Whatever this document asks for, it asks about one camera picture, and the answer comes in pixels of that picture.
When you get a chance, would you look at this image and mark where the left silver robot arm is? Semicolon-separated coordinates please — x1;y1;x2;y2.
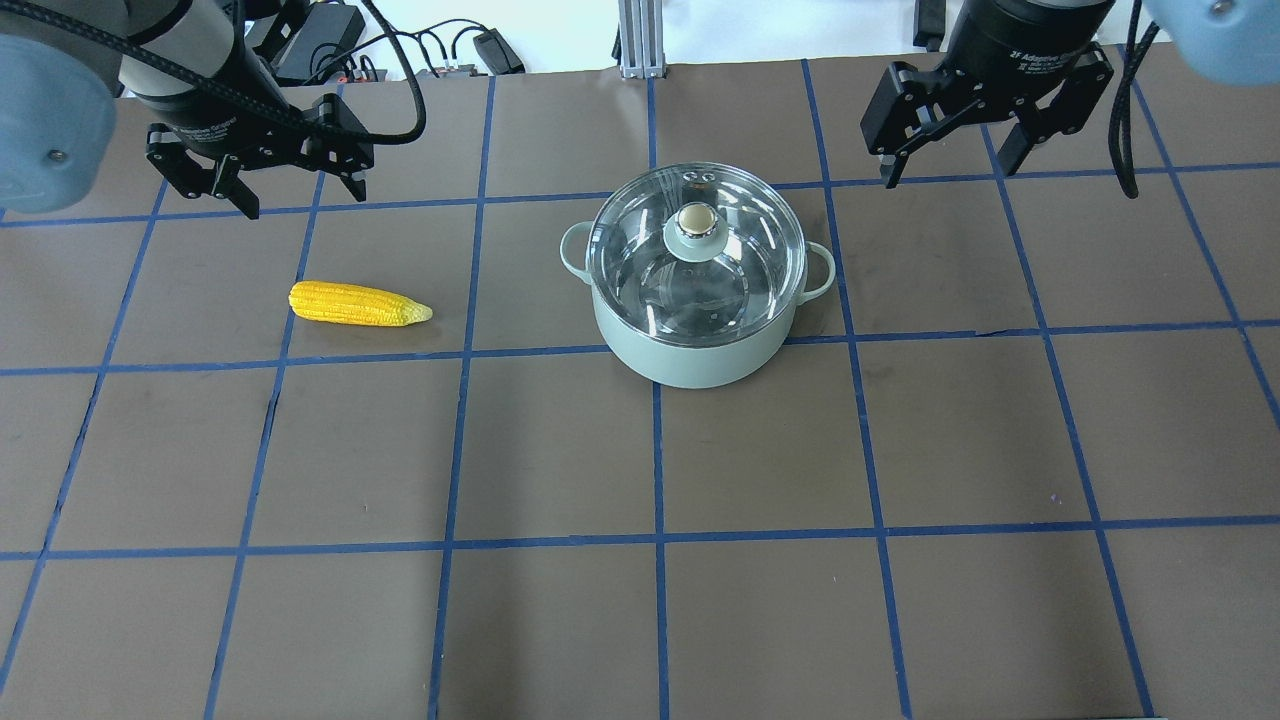
1;1;374;219

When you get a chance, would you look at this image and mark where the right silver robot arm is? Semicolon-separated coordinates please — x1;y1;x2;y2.
859;1;1279;199

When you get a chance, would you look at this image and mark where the black power adapter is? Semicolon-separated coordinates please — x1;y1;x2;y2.
268;1;366;87

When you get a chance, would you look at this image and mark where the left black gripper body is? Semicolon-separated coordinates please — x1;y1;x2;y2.
120;1;320;170

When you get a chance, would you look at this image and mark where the yellow corn cob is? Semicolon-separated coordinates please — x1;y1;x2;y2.
288;281;434;328

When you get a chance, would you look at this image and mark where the aluminium frame post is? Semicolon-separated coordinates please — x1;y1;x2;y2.
616;0;668;79

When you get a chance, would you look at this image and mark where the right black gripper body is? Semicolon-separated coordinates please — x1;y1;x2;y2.
936;1;1114;124

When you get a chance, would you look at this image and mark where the pale green electric pot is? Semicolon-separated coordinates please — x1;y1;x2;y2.
559;161;837;389

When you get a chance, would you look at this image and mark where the glass pot lid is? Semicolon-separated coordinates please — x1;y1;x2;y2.
576;161;814;348

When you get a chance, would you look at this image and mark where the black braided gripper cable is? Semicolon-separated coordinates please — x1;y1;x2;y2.
0;0;428;147

